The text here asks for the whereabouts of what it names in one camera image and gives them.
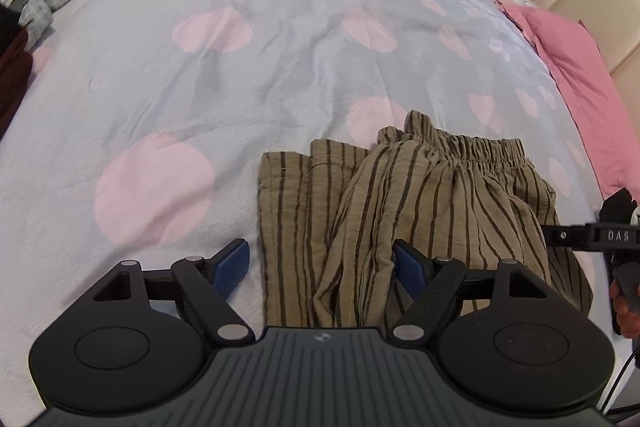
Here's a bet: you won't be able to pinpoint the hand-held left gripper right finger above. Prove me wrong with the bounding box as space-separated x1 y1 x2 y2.
391 241 551 343

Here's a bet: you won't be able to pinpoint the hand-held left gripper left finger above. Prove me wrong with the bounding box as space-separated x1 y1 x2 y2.
87 238 251 344

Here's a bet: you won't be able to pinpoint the dark red garment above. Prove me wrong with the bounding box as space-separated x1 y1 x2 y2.
0 27 35 138

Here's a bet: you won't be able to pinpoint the person's right hand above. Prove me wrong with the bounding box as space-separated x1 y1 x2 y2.
609 279 640 338

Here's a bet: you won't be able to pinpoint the grey pink-dotted bed cover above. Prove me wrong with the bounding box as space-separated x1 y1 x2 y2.
0 0 617 414

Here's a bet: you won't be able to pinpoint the black cable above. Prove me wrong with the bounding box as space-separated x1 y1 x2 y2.
604 346 640 427

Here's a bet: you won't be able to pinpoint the black garment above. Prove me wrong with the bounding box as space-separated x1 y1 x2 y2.
0 3 24 58

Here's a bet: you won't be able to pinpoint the tan striped pants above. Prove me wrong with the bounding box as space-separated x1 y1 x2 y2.
257 109 594 332

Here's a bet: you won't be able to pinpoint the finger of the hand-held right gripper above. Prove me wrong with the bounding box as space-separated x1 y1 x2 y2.
542 222 601 253

